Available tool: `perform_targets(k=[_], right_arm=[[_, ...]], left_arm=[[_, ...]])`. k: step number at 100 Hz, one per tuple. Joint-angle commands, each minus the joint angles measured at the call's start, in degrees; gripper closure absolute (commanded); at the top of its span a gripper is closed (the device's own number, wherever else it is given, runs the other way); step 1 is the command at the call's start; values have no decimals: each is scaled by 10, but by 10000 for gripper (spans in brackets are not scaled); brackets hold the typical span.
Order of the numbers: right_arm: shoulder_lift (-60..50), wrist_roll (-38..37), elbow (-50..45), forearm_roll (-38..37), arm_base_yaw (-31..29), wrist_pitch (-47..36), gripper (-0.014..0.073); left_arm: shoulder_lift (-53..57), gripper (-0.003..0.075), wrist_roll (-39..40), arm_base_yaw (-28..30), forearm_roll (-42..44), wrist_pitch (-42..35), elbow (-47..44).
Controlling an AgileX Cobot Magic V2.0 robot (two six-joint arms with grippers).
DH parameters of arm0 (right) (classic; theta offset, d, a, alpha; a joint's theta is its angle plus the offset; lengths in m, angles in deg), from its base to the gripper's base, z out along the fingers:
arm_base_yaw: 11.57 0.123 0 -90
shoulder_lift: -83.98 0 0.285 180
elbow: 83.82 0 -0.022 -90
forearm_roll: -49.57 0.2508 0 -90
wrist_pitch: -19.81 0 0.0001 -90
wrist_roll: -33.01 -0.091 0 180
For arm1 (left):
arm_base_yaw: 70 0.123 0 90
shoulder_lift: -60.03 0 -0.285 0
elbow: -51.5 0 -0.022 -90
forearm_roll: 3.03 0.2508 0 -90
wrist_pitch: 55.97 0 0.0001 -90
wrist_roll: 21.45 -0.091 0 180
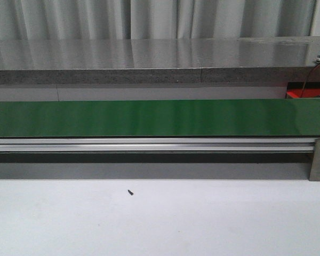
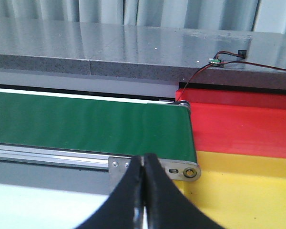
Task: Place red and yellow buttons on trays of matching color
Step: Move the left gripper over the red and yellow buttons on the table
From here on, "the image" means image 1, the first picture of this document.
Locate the grey stone shelf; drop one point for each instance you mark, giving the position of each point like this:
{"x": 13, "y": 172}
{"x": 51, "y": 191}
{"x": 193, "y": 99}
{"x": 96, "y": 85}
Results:
{"x": 157, "y": 61}

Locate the green conveyor belt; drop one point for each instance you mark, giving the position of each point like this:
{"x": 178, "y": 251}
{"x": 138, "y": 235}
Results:
{"x": 154, "y": 118}

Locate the red plastic tray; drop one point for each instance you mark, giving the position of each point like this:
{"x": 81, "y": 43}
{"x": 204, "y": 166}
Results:
{"x": 296, "y": 90}

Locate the white pleated curtain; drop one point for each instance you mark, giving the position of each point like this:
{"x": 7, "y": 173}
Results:
{"x": 154, "y": 19}

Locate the aluminium conveyor side rail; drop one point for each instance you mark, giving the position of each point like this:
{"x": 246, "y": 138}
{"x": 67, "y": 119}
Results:
{"x": 156, "y": 144}

